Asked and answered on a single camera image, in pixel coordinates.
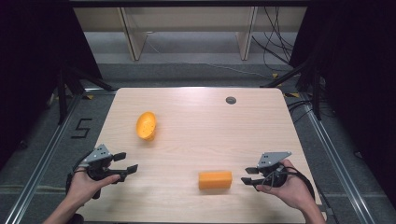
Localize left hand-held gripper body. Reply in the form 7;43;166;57
78;144;114;200

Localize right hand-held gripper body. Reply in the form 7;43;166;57
255;151;292;189

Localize orange rectangular block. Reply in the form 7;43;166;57
198;170;233;190

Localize orange plastic bowl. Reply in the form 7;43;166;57
135;111;158;142

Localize person's left hand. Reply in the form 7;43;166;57
64;167;121;208

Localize person's right hand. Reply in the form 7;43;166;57
255;159;310;213

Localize black metal stand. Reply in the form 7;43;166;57
261;55;324;121
55;61;115;126

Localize black curtain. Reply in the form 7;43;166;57
289;0;396;208
0;0;105;171

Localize light wooden desk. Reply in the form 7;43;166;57
73;6;307;62

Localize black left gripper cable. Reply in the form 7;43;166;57
64;150;94;197

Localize aluminium floor rail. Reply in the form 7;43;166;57
299;92;378;224
3;90;86;224

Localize black floor cables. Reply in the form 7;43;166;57
287;98;313;124

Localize black hanging cables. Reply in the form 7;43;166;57
251;7;296;73

